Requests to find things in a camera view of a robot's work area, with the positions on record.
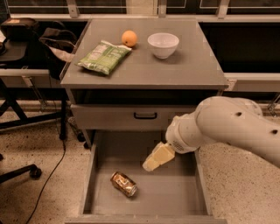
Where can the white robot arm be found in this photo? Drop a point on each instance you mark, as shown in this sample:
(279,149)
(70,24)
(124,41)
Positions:
(235,121)

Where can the orange fruit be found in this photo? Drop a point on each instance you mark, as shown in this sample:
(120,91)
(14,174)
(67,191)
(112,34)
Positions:
(129,38)

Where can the green chip bag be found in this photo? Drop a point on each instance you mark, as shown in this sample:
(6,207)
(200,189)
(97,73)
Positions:
(104,58)

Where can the dark backpack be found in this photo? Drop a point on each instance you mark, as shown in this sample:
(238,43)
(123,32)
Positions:
(59,49)

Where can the closed grey top drawer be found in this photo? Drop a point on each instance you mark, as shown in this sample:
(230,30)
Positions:
(117,117)

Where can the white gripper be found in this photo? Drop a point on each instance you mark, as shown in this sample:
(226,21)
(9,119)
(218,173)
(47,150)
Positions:
(178,136)

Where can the open grey middle drawer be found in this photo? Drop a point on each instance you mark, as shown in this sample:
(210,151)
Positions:
(174,193)

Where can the black desk frame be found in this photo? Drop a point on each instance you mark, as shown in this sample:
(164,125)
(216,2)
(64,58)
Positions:
(10,101)

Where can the white bowl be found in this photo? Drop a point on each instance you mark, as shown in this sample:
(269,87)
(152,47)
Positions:
(162,44)

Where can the orange soda can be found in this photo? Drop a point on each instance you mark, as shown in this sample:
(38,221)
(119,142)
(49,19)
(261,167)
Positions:
(123,183)

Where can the grey drawer cabinet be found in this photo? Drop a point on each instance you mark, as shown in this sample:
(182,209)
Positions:
(188,76)

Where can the black drawer handle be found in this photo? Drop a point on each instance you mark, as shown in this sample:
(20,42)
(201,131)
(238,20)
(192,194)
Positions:
(145,116)

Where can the black office chair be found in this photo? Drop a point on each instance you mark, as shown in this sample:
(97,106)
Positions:
(32,169)

